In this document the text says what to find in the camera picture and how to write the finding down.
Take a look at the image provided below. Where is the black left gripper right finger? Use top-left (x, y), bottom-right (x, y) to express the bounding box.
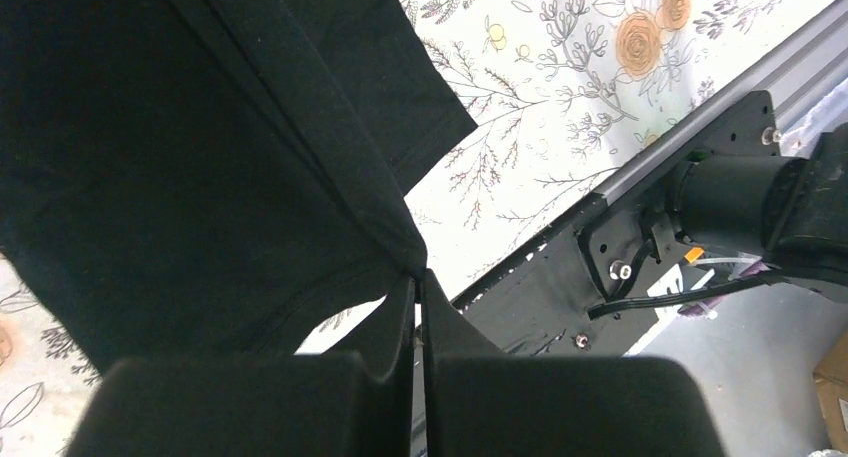
top-left (420, 271), bottom-right (725, 456)

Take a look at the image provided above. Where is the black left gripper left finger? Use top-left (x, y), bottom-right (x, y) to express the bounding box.
top-left (68, 277), bottom-right (416, 456)

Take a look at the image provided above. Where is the black underwear beige waistband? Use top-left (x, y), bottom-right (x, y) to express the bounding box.
top-left (1, 0), bottom-right (476, 371)

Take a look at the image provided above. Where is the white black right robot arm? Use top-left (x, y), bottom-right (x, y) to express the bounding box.
top-left (666, 125), bottom-right (847, 304)

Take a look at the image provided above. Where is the floral table cloth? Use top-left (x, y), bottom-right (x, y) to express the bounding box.
top-left (1, 0), bottom-right (835, 456)

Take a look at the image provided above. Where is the cardboard box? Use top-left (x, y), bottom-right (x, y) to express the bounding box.
top-left (813, 333), bottom-right (847, 453)

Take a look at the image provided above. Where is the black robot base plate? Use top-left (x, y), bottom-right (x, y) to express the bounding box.
top-left (454, 91), bottom-right (778, 356)

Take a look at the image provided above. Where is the aluminium frame rail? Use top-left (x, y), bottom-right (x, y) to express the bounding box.
top-left (589, 0), bottom-right (847, 205)

